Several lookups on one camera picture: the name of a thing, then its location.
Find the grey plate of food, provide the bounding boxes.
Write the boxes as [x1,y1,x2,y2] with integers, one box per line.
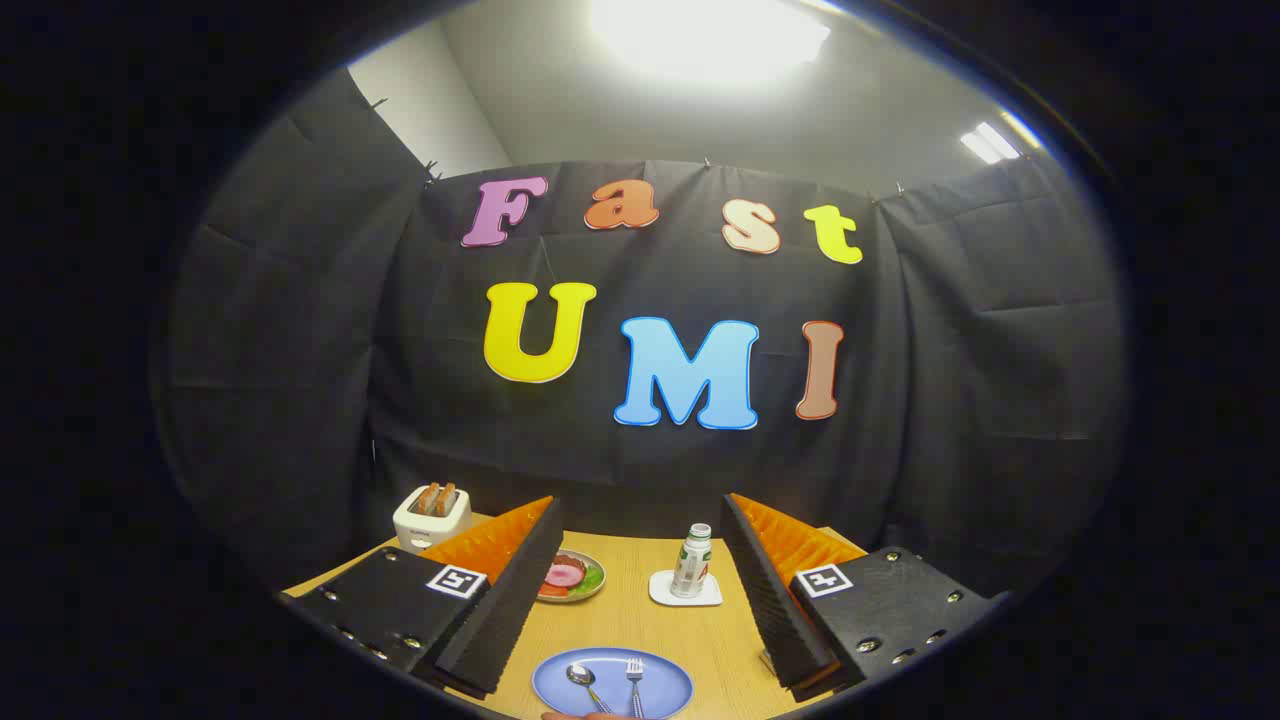
[535,550,607,604]

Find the white toaster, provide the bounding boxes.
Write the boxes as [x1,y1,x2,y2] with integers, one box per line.
[392,483,473,554]

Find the spoon with blue checked handle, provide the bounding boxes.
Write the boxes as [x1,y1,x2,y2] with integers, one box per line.
[566,663,613,715]

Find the white square coaster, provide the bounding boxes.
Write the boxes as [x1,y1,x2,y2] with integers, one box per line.
[648,569,723,608]

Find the blue round plate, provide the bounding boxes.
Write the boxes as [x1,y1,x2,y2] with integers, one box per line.
[531,647,695,720]

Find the large ceiling light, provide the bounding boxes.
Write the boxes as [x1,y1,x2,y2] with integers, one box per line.
[590,0,831,86]

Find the small ceiling light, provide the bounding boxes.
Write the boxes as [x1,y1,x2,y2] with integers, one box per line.
[960,120,1021,164]

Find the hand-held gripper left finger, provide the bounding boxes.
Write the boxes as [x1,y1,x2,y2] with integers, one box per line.
[283,495,566,699]

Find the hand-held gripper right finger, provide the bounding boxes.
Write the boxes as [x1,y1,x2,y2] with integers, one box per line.
[722,492,1011,703]

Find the white bottle with green label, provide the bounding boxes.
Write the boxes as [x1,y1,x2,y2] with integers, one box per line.
[670,523,713,599]

